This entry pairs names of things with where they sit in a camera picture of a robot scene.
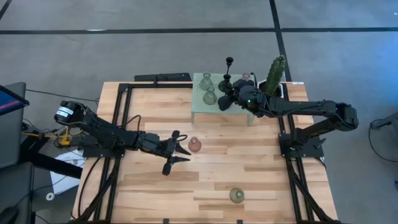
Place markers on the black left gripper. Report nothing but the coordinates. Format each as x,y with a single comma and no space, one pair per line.
158,146

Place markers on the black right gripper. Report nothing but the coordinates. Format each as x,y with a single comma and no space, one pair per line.
253,107

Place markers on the pink glass candle holder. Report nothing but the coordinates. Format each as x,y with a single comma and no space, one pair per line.
194,145
246,75

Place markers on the green glass candle holder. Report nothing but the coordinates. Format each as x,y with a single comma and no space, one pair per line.
210,96
237,195
206,81

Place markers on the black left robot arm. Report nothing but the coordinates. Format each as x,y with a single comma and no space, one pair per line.
105,133

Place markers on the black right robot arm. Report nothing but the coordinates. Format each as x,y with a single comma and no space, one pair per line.
304,107

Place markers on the green perforated metal shelf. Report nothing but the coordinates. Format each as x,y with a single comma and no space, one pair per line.
199,105

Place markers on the green cactus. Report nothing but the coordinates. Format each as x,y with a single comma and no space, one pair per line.
275,74

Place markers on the white hexagonal plant pot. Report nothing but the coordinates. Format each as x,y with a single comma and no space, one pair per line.
281,89

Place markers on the white sticker strip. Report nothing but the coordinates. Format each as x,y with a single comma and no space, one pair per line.
295,83

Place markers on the black flat bar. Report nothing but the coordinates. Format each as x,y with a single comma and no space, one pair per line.
149,77

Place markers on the yellow clamp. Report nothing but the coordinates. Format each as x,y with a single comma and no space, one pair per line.
65,140

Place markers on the white paper sheet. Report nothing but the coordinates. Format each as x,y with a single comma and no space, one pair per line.
62,180

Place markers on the black floor beam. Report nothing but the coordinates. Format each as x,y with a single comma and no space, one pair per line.
49,163

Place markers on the white tape roll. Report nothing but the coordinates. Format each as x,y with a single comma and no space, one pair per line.
47,196

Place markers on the grey metal stand foot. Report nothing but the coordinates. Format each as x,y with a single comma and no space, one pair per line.
385,123

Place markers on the grey cabinet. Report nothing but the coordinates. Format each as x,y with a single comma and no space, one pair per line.
9,140

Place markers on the dark monitor with blue screen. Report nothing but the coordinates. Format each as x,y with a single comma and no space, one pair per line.
9,101

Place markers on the black computer mouse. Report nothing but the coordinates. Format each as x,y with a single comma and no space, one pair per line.
7,216

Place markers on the black aluminium extrusion frame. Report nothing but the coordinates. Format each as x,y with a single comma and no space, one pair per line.
123,86

